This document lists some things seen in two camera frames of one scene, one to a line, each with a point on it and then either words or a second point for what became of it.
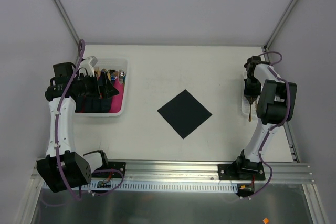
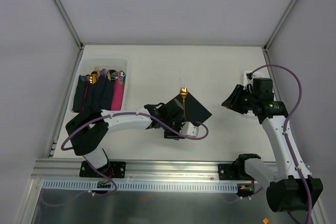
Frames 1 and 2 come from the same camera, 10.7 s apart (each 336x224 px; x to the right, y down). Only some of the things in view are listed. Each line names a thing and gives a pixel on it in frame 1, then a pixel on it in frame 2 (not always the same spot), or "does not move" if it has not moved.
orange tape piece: [265, 221] does not move
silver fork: [122, 73] does not move
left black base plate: [115, 165] does not move
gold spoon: [250, 116] → [184, 92]
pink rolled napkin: [116, 100] does not move
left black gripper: [99, 85] → [174, 123]
